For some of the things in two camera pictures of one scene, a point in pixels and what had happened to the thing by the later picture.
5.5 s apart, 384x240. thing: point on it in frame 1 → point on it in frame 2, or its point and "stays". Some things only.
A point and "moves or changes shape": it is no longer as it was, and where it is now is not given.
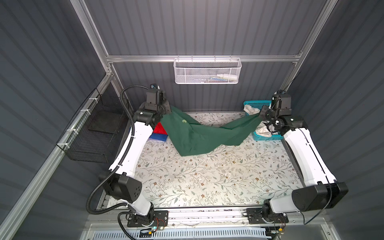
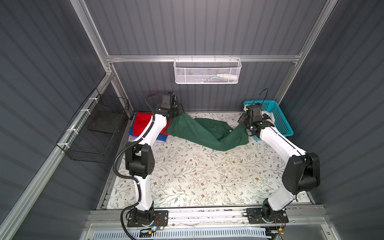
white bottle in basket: x=228 y=76 stays
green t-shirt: x=190 y=137 moves or changes shape
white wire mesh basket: x=206 y=71 stays
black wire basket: x=92 y=133 stays
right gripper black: x=261 y=113 → x=241 y=120
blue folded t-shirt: x=160 y=137 stays
